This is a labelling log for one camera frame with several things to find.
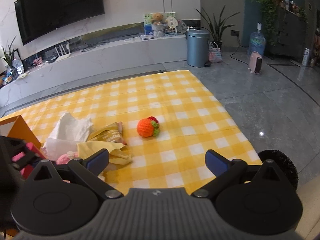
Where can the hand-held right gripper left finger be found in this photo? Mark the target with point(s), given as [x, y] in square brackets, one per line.
[98, 159]

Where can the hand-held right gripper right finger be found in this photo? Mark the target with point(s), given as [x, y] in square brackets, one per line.
[216, 164]

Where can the red box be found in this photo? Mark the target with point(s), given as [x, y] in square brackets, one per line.
[31, 147]

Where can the orange wooden box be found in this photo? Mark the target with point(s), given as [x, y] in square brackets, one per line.
[25, 132]

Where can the white tissue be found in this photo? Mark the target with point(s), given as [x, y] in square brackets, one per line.
[71, 127]

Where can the orange crochet fruit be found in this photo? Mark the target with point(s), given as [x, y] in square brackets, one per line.
[146, 128]

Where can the yellow cloth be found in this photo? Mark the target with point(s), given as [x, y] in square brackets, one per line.
[120, 156]

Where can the yellow paper bag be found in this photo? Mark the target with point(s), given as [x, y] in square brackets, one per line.
[107, 135]

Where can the pink crochet toy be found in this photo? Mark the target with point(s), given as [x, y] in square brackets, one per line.
[66, 158]

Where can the black round brush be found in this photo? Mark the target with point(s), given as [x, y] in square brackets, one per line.
[285, 162]

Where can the snack packets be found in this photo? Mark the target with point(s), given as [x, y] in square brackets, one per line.
[5, 79]

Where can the paper sheet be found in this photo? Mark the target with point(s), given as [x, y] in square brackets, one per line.
[23, 74]

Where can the yellow checked blanket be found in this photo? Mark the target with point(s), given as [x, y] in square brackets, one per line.
[162, 105]

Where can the glass vase with green plant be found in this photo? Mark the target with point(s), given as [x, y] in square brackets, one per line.
[11, 65]

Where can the pink card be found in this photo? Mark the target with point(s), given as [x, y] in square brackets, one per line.
[38, 61]

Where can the white marble TV console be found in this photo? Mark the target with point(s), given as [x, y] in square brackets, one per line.
[100, 65]

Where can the white router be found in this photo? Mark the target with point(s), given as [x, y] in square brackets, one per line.
[62, 57]

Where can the pink heater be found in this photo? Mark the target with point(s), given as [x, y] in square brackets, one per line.
[256, 63]

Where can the woven basket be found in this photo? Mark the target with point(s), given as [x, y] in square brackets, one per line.
[215, 55]

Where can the blue trash can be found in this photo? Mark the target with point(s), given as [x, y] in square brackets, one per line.
[198, 48]

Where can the blue water bottle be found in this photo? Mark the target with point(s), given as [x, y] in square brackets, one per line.
[256, 42]

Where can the white flat box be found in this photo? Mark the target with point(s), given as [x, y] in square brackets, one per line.
[147, 37]

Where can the potted snake plant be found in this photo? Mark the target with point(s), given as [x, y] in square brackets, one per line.
[217, 28]

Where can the teddy bear bouquet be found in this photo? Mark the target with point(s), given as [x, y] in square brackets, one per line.
[157, 26]

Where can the green picture board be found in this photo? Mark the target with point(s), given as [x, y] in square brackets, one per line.
[147, 21]

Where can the round white hand fan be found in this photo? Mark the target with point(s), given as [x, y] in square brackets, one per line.
[172, 22]

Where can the dark cabinet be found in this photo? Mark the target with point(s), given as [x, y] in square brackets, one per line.
[290, 35]

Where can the large leafy potted plant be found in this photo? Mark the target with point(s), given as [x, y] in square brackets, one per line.
[268, 12]

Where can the black photo frame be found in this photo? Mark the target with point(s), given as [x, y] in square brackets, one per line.
[20, 60]

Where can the wall socket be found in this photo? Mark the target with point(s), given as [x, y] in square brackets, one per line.
[234, 32]

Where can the black wall television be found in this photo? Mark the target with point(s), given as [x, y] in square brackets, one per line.
[60, 7]

